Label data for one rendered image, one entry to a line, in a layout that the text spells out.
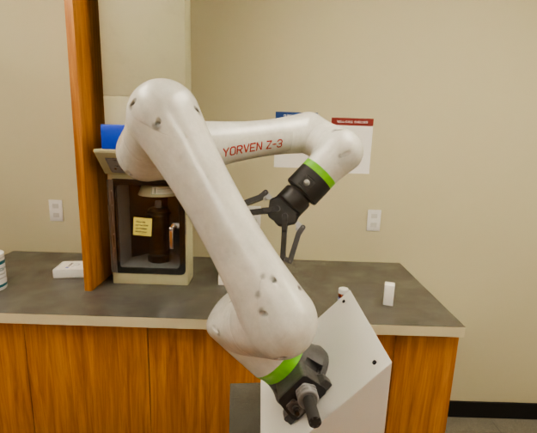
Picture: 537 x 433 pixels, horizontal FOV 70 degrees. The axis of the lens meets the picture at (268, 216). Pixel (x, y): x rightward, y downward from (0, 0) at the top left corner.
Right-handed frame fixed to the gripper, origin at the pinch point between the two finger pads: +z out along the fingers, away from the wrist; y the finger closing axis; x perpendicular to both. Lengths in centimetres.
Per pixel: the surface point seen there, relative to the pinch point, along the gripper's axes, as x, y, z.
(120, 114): 44, -79, 0
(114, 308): 43, -26, 52
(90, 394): 50, -12, 84
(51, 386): 47, -24, 91
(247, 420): -1.5, 27.4, 26.0
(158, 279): 67, -28, 41
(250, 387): 9.4, 24.1, 24.1
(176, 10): 35, -86, -43
